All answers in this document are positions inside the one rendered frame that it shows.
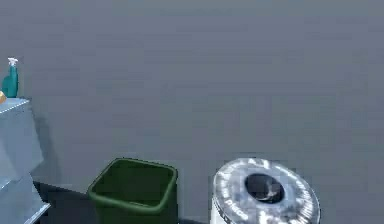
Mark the small orange object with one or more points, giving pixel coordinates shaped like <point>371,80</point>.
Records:
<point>1,97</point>

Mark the teal spray bottle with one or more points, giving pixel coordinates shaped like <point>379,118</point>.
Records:
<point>12,81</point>

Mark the silver round bin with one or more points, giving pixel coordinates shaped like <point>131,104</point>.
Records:
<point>263,196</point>

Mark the green square bin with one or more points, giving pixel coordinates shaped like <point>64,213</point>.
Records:
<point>135,191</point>

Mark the pale grey cabinet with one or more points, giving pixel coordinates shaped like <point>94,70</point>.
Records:
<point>16,150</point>

